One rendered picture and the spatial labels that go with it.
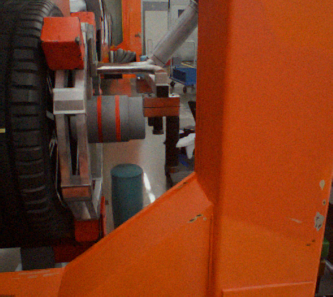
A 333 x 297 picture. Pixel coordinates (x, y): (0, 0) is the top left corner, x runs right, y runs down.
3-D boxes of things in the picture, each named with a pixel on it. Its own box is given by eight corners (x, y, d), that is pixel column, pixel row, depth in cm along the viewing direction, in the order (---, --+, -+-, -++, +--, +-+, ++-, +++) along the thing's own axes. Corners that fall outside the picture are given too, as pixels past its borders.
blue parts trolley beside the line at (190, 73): (168, 86, 726) (168, 41, 699) (194, 85, 741) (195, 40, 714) (183, 93, 633) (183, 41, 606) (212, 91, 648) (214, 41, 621)
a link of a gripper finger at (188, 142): (186, 165, 83) (200, 154, 90) (186, 143, 81) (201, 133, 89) (175, 163, 84) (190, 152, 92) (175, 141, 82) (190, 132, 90)
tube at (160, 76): (91, 77, 93) (88, 38, 90) (159, 75, 95) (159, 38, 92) (84, 86, 76) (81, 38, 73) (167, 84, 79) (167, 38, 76)
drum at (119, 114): (77, 136, 106) (74, 92, 102) (144, 133, 108) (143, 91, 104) (71, 151, 92) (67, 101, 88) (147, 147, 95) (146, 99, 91)
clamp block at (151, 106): (142, 112, 84) (141, 92, 83) (177, 112, 85) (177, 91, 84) (143, 117, 79) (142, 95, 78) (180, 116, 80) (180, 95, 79)
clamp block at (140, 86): (136, 91, 117) (135, 76, 115) (161, 90, 118) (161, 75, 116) (136, 93, 112) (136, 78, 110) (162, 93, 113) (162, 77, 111)
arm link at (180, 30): (239, -14, 114) (149, 91, 126) (234, -10, 125) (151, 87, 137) (214, -38, 113) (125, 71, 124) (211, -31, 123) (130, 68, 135)
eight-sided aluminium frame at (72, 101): (88, 169, 130) (78, 25, 115) (105, 168, 131) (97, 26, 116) (67, 258, 79) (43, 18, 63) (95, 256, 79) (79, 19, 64)
